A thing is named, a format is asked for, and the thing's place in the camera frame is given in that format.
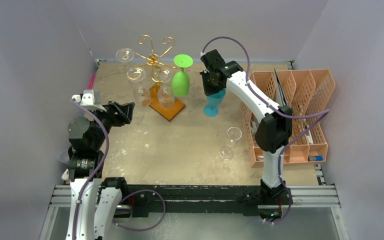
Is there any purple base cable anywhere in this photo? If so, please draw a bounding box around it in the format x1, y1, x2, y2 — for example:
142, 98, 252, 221
112, 188, 166, 232

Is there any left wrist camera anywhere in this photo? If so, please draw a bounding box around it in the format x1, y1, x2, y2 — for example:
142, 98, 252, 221
71, 89, 107, 112

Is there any pink white small device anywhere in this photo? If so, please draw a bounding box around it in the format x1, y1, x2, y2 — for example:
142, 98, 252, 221
61, 168, 70, 181

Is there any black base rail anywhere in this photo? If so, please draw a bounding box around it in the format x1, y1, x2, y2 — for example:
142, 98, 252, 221
47, 184, 342, 220

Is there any orange plastic file organizer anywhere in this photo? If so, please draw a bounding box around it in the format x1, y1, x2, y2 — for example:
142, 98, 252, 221
240, 69, 335, 168

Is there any small clear jar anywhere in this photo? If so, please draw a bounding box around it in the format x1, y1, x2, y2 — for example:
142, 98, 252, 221
58, 150, 70, 165

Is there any clear wine glass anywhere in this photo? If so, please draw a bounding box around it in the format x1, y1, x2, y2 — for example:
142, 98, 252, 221
126, 67, 151, 108
219, 126, 243, 161
152, 67, 175, 109
115, 48, 136, 63

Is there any blue plastic goblet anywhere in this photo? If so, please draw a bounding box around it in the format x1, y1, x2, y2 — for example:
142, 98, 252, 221
203, 89, 226, 117

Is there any gold wire wine glass rack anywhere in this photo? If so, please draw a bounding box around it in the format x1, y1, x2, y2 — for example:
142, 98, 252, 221
135, 34, 186, 122

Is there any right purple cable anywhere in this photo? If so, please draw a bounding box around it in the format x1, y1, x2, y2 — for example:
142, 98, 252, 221
201, 36, 331, 226

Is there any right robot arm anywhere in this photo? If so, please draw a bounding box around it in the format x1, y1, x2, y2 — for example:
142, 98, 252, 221
200, 49, 292, 204

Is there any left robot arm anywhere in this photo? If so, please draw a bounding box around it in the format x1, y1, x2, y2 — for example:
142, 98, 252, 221
66, 101, 135, 240

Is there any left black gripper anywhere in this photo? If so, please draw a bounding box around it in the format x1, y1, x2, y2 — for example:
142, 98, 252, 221
88, 100, 133, 149

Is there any green plastic goblet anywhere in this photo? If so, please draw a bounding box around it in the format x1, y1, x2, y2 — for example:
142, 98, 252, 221
171, 54, 194, 97

